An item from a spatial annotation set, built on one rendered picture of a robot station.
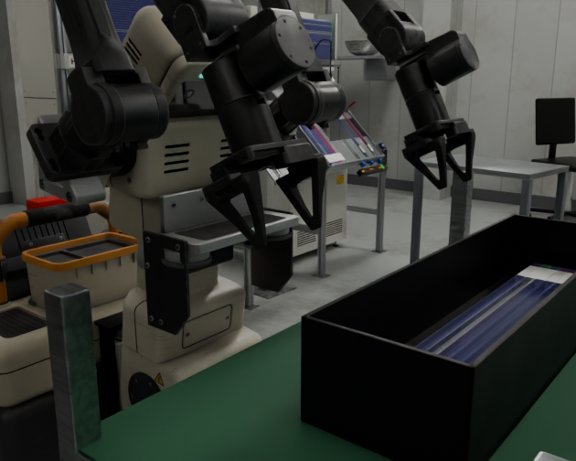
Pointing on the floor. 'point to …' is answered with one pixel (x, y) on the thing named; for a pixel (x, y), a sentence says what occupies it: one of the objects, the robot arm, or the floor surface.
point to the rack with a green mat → (269, 399)
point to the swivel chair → (549, 109)
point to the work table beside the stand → (518, 169)
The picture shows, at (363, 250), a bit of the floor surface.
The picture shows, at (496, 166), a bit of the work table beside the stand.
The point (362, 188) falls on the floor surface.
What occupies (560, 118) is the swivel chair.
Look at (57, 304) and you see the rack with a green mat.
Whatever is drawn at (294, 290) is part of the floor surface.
